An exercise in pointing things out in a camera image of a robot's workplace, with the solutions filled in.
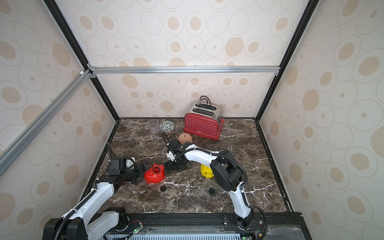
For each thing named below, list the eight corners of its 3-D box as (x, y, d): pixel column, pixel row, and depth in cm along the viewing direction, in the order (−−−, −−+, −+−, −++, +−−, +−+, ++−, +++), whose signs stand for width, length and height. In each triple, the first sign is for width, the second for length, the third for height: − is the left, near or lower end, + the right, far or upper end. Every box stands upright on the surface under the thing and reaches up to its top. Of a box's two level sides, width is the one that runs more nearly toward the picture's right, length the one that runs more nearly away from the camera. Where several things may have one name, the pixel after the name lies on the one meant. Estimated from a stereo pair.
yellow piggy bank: (197, 175, 92) (198, 168, 84) (200, 170, 94) (201, 163, 86) (210, 182, 89) (211, 176, 82) (213, 177, 91) (214, 170, 84)
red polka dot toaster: (185, 132, 114) (184, 111, 98) (201, 116, 126) (203, 95, 109) (211, 147, 106) (215, 127, 89) (226, 128, 117) (231, 107, 101)
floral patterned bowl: (159, 132, 114) (158, 128, 111) (161, 124, 119) (160, 120, 115) (174, 132, 114) (173, 128, 111) (174, 124, 119) (174, 120, 115)
